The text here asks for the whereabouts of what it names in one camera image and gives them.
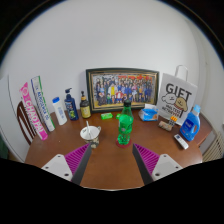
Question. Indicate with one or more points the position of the white shuttlecock tube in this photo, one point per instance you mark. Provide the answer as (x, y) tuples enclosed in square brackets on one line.
[(43, 105)]

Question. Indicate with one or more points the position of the white remote control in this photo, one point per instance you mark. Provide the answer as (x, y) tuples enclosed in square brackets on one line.
[(181, 141)]

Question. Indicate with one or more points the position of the small orange white pack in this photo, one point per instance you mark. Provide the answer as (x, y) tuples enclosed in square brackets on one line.
[(173, 119)]

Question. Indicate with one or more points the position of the green plastic drink bottle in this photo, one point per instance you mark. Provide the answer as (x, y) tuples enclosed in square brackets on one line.
[(125, 125)]

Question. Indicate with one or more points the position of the white paper gift bag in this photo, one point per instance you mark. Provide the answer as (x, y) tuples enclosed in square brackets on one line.
[(176, 96)]

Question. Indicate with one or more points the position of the framed group photo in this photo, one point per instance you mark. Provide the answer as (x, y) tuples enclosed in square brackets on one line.
[(113, 88)]

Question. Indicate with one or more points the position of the white radiator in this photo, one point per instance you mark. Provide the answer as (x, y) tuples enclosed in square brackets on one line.
[(215, 148)]

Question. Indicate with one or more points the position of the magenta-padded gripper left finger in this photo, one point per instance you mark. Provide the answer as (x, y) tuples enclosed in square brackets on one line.
[(58, 166)]

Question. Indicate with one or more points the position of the brown wooden chair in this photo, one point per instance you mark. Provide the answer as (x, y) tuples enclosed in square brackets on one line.
[(25, 123)]

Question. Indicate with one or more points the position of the spoon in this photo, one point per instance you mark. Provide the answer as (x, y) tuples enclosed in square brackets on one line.
[(88, 128)]

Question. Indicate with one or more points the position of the small patterned pouch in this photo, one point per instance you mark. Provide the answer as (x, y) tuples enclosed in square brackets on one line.
[(165, 125)]

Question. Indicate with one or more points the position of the small green box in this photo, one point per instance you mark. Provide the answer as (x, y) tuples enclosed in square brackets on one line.
[(106, 116), (117, 116)]

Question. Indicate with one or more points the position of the white lotion bottle blue cap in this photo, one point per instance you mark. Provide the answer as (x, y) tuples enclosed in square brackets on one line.
[(60, 113)]

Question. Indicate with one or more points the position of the dark blue pump bottle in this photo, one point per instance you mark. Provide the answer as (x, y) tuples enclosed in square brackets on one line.
[(71, 108)]

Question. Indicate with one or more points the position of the flat round red coaster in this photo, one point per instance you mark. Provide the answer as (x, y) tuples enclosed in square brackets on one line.
[(117, 144)]

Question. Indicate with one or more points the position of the blue detergent bottle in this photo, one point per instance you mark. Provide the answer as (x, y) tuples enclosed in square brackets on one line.
[(190, 126)]

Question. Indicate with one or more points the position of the blue white tissue pack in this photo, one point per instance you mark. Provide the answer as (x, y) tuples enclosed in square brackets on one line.
[(149, 114)]

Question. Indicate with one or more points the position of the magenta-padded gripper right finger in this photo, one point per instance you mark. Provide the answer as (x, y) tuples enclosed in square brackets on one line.
[(166, 166)]

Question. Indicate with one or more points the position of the pink shuttlecock tube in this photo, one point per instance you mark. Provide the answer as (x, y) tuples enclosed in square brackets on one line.
[(33, 113)]

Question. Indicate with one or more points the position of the floral patterned mug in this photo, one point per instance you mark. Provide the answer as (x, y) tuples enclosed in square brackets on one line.
[(91, 136)]

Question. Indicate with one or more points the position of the brown pump bottle yellow label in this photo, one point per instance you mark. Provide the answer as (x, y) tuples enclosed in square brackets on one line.
[(85, 108)]

